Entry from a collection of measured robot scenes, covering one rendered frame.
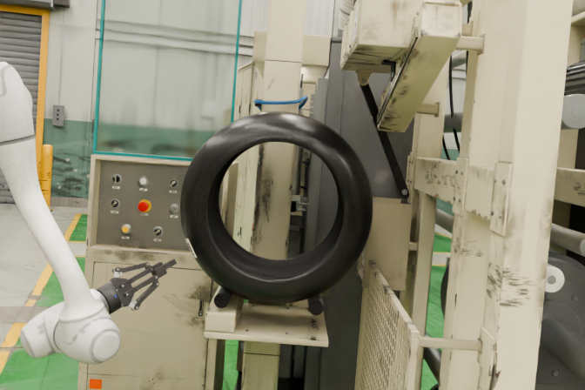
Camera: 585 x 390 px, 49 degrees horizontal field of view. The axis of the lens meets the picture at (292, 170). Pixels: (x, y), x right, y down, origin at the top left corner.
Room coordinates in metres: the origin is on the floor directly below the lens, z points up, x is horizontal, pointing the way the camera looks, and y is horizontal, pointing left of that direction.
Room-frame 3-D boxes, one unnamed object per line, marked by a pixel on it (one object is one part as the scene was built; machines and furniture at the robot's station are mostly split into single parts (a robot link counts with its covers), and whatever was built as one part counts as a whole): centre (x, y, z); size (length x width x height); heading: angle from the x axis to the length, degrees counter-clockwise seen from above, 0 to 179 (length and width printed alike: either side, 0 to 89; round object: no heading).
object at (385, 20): (1.90, -0.26, 1.71); 0.61 x 0.25 x 0.15; 0
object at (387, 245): (2.25, -0.34, 1.05); 0.20 x 0.15 x 0.30; 0
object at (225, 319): (2.03, 0.18, 0.84); 0.36 x 0.09 x 0.06; 0
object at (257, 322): (2.03, 0.04, 0.80); 0.37 x 0.36 x 0.02; 90
